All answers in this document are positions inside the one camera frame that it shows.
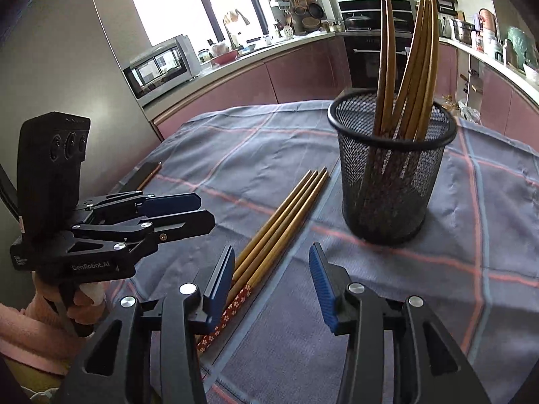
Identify kitchen window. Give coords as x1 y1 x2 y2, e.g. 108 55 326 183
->
121 0 270 49

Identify black integrated stove oven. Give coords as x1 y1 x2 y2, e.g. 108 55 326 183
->
337 0 415 90

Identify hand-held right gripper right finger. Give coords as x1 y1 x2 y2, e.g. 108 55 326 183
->
309 242 491 404

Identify person's left forearm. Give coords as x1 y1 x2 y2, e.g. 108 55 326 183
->
0 292 85 377

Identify pink base cabinets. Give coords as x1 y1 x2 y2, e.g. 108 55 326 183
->
143 36 352 140
438 42 539 152

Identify white kitchen countertop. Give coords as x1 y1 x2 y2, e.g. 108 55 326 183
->
141 29 539 109

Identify white toaster oven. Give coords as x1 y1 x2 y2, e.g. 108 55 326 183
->
123 34 200 101

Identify black smartphone orange edge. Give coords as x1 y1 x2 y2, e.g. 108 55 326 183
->
122 161 163 192

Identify black wok with lid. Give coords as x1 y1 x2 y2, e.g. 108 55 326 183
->
343 12 373 30

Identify blue plaid tablecloth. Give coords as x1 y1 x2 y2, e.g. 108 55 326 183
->
101 100 539 404

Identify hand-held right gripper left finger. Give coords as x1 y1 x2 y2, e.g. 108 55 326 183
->
53 244 235 404

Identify steel steamer pot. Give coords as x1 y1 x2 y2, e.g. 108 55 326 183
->
451 18 476 45

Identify pink bowl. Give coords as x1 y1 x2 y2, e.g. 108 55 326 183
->
211 48 240 67

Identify grey refrigerator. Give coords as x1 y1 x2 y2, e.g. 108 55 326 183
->
0 0 166 270

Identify white plastic bag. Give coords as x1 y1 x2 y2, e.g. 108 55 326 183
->
457 101 481 124

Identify black mesh pen holder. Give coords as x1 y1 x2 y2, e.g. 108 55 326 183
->
327 88 457 245

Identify person's left hand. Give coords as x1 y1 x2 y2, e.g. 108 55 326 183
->
31 275 106 337

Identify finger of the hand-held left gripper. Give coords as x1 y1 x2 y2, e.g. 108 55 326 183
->
75 191 202 230
67 209 216 262

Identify steel kitchen faucet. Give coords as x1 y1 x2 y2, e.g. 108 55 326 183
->
224 8 253 50

